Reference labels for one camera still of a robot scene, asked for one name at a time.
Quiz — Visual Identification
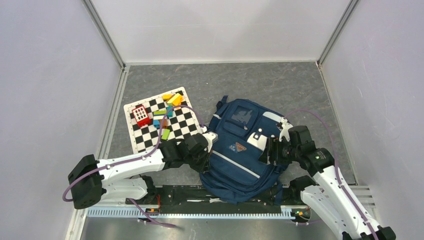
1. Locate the light blue curved block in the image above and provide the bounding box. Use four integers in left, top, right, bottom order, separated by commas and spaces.
152, 119, 161, 129

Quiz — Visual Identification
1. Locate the orange yellow wedge block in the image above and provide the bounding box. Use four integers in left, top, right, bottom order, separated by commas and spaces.
166, 93, 184, 107

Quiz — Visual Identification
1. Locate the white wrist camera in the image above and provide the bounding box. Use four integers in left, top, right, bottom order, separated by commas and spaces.
276, 117, 293, 142
199, 126, 219, 152

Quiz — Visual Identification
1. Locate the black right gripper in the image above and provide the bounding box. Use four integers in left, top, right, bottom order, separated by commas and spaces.
257, 137, 300, 165

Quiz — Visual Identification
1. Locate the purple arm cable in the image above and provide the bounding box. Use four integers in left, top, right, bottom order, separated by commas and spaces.
62, 104, 207, 229
283, 109, 380, 240

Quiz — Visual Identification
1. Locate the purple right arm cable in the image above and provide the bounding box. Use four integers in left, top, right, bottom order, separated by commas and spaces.
283, 109, 380, 240

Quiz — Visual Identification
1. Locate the red window toy block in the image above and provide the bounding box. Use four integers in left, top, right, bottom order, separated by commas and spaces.
132, 105, 152, 128

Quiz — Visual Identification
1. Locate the teal toy block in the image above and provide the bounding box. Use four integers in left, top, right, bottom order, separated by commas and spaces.
166, 106, 174, 119

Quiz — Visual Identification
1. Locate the orange brown toy block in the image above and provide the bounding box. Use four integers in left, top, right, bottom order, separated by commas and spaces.
160, 118, 169, 129

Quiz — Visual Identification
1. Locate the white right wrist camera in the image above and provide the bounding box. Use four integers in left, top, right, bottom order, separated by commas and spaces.
276, 117, 293, 142

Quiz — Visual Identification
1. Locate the lime green toy block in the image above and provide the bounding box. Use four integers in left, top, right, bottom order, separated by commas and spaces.
161, 128, 171, 141

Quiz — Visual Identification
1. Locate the navy blue student backpack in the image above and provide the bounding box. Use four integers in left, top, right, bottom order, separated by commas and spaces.
199, 95, 288, 204

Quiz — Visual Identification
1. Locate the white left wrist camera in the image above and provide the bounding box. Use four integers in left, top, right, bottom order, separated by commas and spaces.
199, 126, 219, 152

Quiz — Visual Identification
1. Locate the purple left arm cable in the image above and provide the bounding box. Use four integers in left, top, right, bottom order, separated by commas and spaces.
62, 104, 207, 229

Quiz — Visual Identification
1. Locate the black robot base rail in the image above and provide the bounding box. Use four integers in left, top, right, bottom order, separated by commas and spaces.
135, 185, 312, 218

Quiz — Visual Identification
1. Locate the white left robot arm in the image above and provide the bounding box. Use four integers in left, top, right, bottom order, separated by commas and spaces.
62, 132, 218, 210

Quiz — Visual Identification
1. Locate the yellow toy block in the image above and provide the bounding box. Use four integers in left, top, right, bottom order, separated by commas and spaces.
162, 94, 174, 101

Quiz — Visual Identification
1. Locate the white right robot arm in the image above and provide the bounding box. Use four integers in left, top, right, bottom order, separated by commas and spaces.
252, 125, 397, 240

